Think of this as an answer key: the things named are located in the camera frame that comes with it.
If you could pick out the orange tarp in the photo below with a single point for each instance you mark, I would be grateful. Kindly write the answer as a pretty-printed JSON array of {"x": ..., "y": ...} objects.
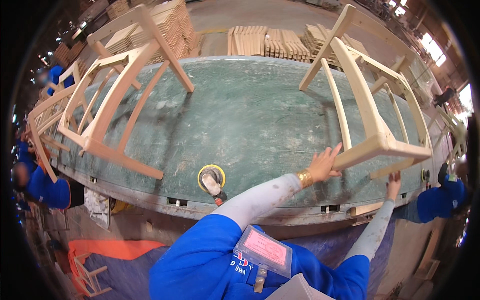
[{"x": 112, "y": 248}]

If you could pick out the low stack of wooden parts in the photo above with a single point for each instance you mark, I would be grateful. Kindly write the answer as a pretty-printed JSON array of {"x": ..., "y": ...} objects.
[{"x": 318, "y": 39}]

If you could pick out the leaning wooden boards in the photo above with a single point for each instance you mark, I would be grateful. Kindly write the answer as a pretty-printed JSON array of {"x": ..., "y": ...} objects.
[{"x": 429, "y": 258}]

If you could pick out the row of upright wooden slats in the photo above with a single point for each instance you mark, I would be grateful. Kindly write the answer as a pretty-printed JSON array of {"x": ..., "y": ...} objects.
[{"x": 262, "y": 41}]

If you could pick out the person's left hand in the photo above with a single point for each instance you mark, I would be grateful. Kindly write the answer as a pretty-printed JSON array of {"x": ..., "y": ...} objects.
[{"x": 321, "y": 167}]

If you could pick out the white crumpled sheet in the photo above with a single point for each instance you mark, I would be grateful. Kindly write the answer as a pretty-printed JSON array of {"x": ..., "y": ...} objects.
[{"x": 96, "y": 206}]

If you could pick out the person's right hand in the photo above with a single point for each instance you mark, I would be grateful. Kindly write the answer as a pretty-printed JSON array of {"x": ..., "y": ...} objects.
[{"x": 393, "y": 185}]

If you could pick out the small wooden frame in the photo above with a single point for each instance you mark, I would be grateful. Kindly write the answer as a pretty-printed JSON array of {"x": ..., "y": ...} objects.
[{"x": 88, "y": 275}]

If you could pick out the person's body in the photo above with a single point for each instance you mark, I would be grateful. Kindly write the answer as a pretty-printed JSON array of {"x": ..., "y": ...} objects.
[{"x": 202, "y": 262}]

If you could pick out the person's right fingers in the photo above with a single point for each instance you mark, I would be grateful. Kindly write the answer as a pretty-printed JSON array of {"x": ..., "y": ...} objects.
[{"x": 395, "y": 176}]

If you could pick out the black orbital sander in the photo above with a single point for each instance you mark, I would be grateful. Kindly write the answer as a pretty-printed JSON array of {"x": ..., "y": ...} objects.
[{"x": 426, "y": 176}]

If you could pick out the yellow pad orbital sander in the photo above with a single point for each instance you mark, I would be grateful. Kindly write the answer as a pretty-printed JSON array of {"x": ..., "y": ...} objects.
[{"x": 212, "y": 182}]

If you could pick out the group of wooden chair frames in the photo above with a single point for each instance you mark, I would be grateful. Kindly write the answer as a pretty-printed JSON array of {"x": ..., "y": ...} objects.
[{"x": 452, "y": 127}]

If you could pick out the pale wooden chair frame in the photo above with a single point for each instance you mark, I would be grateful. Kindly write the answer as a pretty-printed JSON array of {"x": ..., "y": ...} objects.
[
  {"x": 52, "y": 102},
  {"x": 116, "y": 95},
  {"x": 365, "y": 108}
]

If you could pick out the tall stack of wooden parts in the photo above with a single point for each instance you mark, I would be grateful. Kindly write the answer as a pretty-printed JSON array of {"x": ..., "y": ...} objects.
[{"x": 176, "y": 26}]

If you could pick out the small wooden block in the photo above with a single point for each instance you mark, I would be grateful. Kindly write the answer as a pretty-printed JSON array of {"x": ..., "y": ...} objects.
[{"x": 365, "y": 209}]

